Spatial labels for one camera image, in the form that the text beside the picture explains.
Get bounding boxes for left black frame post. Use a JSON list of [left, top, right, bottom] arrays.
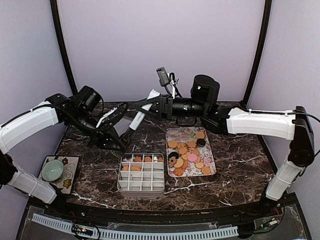
[[49, 0, 78, 95]]

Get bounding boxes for floral cookie tray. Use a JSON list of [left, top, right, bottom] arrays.
[[165, 127, 217, 178]]

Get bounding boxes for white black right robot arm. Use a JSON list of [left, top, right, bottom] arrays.
[[135, 74, 317, 217]]

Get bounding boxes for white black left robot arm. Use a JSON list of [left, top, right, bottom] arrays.
[[0, 86, 128, 218]]

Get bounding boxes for silver tin lid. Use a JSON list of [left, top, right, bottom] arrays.
[[113, 116, 133, 137]]

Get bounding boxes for brown flower jam cookie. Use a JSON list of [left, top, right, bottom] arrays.
[[168, 157, 177, 168]]

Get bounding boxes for silver metal tongs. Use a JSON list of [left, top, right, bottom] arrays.
[[122, 89, 160, 143]]

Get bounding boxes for silver divided cookie tin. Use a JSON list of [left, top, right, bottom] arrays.
[[117, 153, 165, 198]]

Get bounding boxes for white slotted cable duct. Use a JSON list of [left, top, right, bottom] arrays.
[[31, 213, 239, 240]]

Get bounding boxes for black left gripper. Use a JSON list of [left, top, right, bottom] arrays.
[[67, 109, 126, 151]]

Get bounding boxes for tan sandwich biscuit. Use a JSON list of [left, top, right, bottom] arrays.
[[167, 140, 178, 149]]

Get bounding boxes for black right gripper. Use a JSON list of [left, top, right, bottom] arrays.
[[134, 93, 208, 122]]

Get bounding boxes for round orange cookie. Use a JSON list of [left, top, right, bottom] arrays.
[[201, 166, 211, 175]]

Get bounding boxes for right black frame post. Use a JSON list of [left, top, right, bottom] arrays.
[[240, 0, 272, 107]]

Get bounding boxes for black chocolate sandwich cookie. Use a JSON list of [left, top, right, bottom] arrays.
[[168, 151, 180, 159]]

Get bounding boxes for floral square coaster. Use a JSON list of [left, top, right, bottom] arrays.
[[38, 155, 79, 195]]

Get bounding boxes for black frame post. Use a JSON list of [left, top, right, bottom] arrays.
[[240, 0, 272, 107], [49, 0, 78, 95]]

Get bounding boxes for green ceramic cup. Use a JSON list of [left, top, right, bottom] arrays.
[[41, 159, 64, 182]]

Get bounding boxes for pink round cookie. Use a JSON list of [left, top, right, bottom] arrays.
[[187, 153, 198, 163]]

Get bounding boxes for orange chip cookie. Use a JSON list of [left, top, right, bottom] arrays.
[[173, 168, 184, 177]]

